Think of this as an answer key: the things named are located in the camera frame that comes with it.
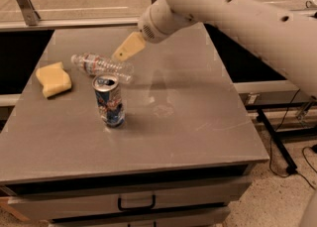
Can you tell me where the black upper drawer handle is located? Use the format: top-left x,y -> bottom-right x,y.
117,195 -> 157,212

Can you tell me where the left metal railing bracket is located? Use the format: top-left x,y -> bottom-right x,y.
16,0 -> 40,26

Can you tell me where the black floor cable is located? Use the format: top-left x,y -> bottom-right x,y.
267,88 -> 317,191

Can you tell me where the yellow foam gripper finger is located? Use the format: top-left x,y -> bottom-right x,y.
111,32 -> 146,61

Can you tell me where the clear plastic water bottle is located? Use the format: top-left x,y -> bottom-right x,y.
70,53 -> 134,84

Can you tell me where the black metal stand leg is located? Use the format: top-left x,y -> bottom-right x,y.
257,109 -> 297,175

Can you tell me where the grey drawer cabinet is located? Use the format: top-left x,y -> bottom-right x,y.
1,158 -> 267,227

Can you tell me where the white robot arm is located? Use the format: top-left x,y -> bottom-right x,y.
112,0 -> 317,97

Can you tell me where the yellow sponge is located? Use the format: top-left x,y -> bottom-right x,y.
36,61 -> 72,98

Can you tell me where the blue silver energy drink can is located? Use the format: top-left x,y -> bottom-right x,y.
92,73 -> 125,128

